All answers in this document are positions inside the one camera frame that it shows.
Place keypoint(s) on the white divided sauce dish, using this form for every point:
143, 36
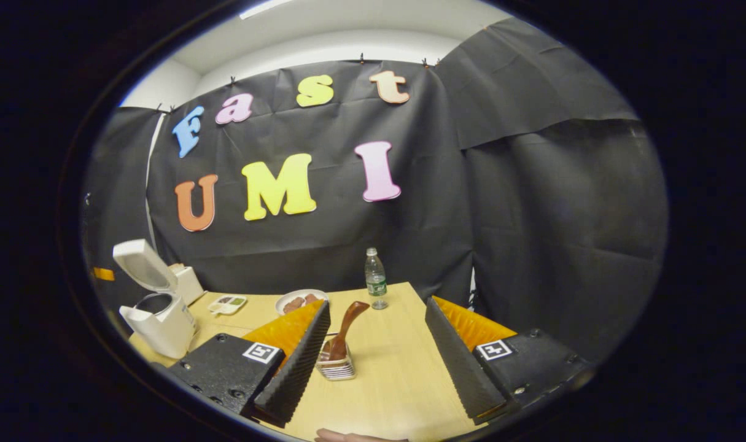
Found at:
228, 304

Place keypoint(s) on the red meat piece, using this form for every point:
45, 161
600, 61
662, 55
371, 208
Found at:
293, 304
311, 299

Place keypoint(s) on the white rice cooker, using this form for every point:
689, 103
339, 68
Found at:
164, 331

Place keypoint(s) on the clear water bottle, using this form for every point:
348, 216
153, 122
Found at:
376, 282

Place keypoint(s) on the long ceiling light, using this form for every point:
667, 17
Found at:
262, 7

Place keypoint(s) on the white round plate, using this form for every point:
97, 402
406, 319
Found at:
280, 306

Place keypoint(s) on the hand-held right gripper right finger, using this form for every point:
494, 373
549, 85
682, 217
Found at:
458, 368

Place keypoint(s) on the black backdrop cloth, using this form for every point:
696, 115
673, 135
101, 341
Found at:
532, 215

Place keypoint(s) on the brown wooden spoon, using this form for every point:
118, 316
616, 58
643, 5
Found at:
348, 325

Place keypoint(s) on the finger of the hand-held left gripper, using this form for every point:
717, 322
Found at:
102, 274

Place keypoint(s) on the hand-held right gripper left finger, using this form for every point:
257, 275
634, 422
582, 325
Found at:
293, 368

